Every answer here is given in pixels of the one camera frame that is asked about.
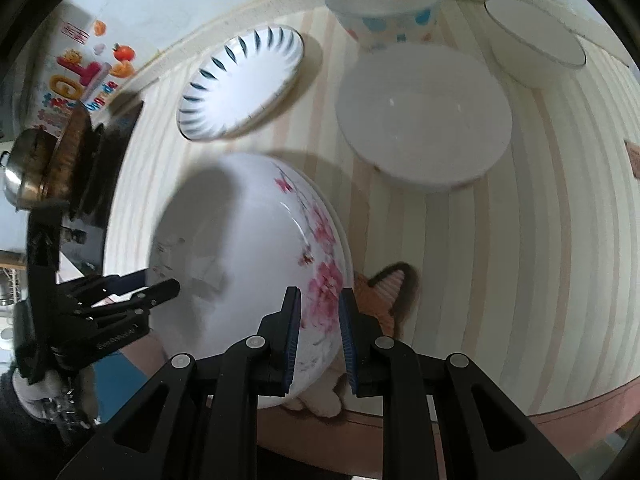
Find person's left hand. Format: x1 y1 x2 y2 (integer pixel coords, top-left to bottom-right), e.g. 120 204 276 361
12 365 98 432

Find steel pot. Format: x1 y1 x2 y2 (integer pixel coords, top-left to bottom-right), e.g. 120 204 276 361
0 128 57 212

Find white bowl pastel dots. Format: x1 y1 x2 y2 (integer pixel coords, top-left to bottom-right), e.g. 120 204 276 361
324 0 444 54

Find colourful wall sticker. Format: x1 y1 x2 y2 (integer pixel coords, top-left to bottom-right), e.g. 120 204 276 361
29 19 137 132

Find brown wooden pot lid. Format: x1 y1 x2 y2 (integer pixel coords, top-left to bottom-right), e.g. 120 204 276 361
39 105 97 202

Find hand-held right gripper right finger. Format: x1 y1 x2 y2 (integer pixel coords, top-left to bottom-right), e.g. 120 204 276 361
338 287 582 480

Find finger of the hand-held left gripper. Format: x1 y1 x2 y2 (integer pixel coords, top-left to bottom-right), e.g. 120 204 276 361
56 269 150 307
75 278 181 320

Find white bowl dark rim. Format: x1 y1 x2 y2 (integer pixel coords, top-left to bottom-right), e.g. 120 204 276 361
483 0 587 90

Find white plate blue striped rim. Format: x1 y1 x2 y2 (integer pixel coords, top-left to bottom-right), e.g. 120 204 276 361
175 24 305 142

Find black gas stove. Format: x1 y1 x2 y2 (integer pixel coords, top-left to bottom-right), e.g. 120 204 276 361
64 101 146 227

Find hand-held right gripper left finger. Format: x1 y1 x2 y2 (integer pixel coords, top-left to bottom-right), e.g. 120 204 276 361
56 286 303 480

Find striped tablecloth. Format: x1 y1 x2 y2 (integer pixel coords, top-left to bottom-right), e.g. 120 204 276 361
102 0 640 417

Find white bowl pink floral print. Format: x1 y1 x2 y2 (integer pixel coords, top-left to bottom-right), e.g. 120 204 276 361
147 152 354 409

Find orange fox-shaped mat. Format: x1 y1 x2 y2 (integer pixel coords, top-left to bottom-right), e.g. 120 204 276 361
284 260 422 419

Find large plain white bowl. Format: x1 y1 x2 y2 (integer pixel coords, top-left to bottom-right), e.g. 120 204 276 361
334 42 514 194

